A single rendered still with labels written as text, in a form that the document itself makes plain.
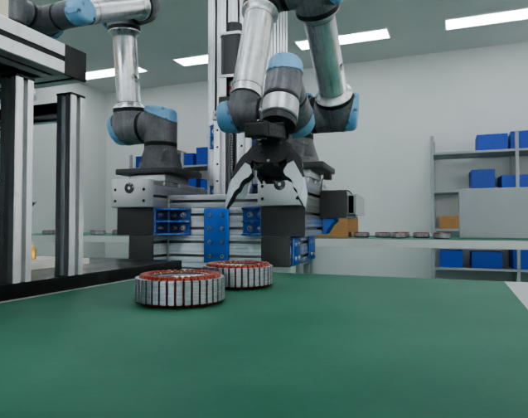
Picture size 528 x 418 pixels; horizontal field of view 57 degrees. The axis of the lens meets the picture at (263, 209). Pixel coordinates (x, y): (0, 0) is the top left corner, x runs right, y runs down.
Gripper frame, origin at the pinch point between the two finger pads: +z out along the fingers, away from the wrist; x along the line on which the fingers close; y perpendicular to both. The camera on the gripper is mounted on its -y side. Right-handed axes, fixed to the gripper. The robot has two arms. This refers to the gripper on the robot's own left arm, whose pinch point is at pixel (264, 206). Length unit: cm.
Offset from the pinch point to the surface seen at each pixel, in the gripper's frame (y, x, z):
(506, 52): 484, -158, -475
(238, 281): -7.4, 0.0, 16.2
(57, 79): -26.6, 26.7, -8.7
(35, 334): -35.9, 8.0, 30.7
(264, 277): -4.8, -3.3, 14.5
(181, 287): -23.4, 0.9, 22.1
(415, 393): -41, -25, 33
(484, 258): 553, -118, -202
